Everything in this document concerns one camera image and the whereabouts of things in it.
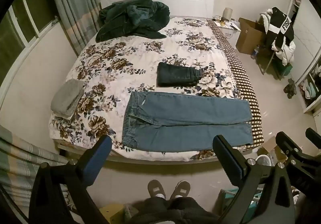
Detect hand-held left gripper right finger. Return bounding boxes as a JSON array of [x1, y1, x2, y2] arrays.
[[213, 135, 296, 224]]

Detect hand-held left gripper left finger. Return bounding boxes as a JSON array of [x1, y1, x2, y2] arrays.
[[29, 135, 112, 224]]

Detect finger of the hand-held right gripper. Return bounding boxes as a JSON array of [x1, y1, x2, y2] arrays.
[[305, 127, 321, 145], [275, 132, 309, 162]]

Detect light blue denim pants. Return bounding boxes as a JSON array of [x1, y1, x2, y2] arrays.
[[122, 91, 252, 152]]

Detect folded dark denim pants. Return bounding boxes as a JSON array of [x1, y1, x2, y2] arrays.
[[157, 62, 202, 88]]

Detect small cardboard box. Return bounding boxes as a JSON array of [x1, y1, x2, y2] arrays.
[[257, 136, 289, 162]]

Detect white floor fan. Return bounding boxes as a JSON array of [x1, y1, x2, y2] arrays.
[[256, 155, 272, 167]]

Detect teal metal stool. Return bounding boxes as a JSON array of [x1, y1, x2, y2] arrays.
[[218, 187, 264, 214]]

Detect dark green slippers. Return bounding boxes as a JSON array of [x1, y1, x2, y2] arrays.
[[283, 78, 298, 98]]

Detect person's right grey slipper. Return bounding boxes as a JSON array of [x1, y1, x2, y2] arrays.
[[171, 180, 191, 201]]

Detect person's grey slipper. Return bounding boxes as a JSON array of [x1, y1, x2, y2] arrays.
[[147, 179, 166, 199], [171, 180, 191, 201]]

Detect yellow box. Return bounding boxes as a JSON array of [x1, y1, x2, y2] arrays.
[[99, 203, 126, 224]]

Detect person's left grey slipper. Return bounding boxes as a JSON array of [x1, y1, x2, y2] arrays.
[[147, 179, 166, 199]]

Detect folded grey cloth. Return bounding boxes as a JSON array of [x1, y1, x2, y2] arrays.
[[51, 78, 85, 120]]

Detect white open wardrobe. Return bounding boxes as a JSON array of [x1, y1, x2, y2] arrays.
[[286, 0, 321, 114]]

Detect striped pale cloth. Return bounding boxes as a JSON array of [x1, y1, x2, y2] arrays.
[[0, 125, 76, 212]]

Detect chair with metal legs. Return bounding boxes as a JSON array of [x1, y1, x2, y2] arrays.
[[258, 46, 294, 80]]

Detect white puffy jacket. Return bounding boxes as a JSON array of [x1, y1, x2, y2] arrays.
[[259, 9, 297, 66]]

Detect floral bed blanket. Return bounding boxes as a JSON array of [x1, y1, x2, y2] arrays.
[[49, 17, 251, 162]]

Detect large cardboard box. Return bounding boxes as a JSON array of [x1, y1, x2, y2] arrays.
[[236, 17, 270, 54]]

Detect black and white jacket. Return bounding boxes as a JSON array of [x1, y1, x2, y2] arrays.
[[266, 7, 295, 50]]

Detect white nightstand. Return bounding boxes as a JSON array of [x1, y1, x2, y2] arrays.
[[213, 19, 242, 46]]

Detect white cylinder lamp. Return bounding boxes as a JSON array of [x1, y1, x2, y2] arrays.
[[223, 7, 234, 22]]

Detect dark green fleece blanket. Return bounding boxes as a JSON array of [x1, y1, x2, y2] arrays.
[[95, 0, 171, 43]]

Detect white bed headboard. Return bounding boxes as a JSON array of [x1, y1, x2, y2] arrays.
[[100, 0, 215, 19]]

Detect pale green curtain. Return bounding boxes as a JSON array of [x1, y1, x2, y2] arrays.
[[48, 0, 101, 56]]

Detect window with white frame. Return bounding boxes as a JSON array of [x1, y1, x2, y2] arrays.
[[0, 0, 59, 74]]

